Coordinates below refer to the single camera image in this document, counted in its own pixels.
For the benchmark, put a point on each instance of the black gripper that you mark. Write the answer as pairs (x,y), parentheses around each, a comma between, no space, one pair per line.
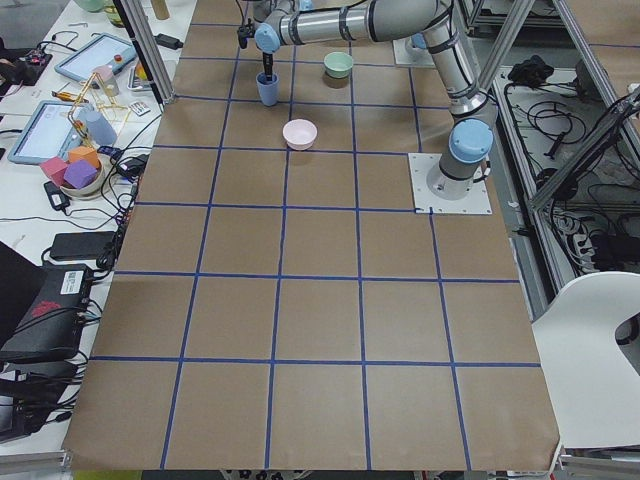
(268,61)

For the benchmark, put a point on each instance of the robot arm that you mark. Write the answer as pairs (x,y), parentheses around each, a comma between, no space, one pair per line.
(420,30)

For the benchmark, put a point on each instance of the mint green bowl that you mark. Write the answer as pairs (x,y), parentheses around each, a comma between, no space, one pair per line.
(338,64)

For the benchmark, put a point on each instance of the pink bowl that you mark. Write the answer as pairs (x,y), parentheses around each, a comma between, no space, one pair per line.
(299,134)

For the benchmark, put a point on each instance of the cardboard tube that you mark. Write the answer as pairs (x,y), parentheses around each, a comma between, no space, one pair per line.
(160,9)

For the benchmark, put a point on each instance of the teach pendant tablet far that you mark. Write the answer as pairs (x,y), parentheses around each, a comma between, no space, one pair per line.
(103,50)

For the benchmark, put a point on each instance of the teach pendant tablet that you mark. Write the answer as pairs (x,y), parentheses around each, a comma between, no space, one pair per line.
(103,50)
(49,133)

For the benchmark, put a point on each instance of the pink cup on desk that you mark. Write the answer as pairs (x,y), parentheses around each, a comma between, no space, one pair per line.
(104,75)

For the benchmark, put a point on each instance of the light blue cylinder cup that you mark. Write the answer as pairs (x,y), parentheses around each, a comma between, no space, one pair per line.
(100,129)

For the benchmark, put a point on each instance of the bowl of foam cubes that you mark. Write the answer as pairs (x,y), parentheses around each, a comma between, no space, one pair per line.
(80,176)

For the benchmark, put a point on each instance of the teach pendant tablet near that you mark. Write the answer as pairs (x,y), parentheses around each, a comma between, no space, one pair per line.
(49,133)

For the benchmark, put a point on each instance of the black power adapter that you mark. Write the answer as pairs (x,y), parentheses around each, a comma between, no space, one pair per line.
(81,245)

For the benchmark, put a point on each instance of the white chair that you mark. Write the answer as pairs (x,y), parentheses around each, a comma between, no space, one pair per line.
(593,387)

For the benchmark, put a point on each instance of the aluminium frame post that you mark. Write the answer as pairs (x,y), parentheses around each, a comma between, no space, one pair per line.
(140,33)

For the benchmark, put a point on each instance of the gold wire rack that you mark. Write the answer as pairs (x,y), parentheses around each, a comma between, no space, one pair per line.
(95,96)

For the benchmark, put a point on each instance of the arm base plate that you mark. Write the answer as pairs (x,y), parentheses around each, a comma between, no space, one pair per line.
(434,193)

